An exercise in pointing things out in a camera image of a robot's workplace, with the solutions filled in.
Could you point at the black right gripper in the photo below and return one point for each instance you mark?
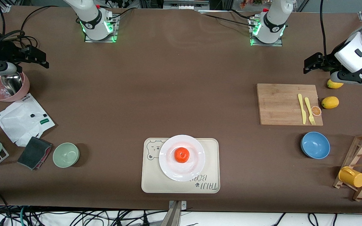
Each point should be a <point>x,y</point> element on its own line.
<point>7,51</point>

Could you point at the wooden mug rack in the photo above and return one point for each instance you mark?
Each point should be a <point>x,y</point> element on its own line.
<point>361,188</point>

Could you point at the metal frame rail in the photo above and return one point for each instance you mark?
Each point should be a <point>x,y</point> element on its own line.
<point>184,5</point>

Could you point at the light green bowl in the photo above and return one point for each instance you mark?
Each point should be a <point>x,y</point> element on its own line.
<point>66,155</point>

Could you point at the orange slice toy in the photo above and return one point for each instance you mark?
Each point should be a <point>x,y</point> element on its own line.
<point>316,111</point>

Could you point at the blue bowl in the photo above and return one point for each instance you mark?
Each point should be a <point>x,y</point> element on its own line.
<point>315,145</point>

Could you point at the dark grey folded cloth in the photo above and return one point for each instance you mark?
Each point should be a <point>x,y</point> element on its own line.
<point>33,152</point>

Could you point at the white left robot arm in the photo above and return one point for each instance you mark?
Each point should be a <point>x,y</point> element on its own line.
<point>273,22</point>

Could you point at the metal scoop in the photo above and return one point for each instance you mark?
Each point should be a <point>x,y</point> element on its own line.
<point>11,83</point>

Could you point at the white plastic bag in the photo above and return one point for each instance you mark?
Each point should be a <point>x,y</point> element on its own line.
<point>20,122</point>

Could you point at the yellow plastic knife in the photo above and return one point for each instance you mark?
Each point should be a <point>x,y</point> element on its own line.
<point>302,108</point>

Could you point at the yellow plastic fork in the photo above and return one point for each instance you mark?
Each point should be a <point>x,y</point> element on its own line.
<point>309,110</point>

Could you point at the yellow lemon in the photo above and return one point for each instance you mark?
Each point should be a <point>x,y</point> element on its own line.
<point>332,85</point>
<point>330,102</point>

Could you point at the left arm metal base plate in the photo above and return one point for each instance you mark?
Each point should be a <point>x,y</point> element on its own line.
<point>262,44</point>

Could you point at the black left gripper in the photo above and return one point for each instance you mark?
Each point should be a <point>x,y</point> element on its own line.
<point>328,60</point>

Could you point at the metal table bracket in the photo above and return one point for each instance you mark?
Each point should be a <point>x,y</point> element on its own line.
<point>174,216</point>

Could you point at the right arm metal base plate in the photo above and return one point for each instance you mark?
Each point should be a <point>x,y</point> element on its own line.
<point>115,34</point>

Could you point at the white round plate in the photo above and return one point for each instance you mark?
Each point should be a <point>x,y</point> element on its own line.
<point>182,171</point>

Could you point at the wooden cutting board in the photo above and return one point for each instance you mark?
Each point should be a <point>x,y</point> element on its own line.
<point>278,105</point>

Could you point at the orange fruit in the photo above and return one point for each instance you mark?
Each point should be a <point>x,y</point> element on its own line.
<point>182,155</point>

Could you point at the cream bear print tray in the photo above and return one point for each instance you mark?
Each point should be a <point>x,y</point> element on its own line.
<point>211,163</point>

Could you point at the yellow mug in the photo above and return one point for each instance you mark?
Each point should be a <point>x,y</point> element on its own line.
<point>352,177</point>

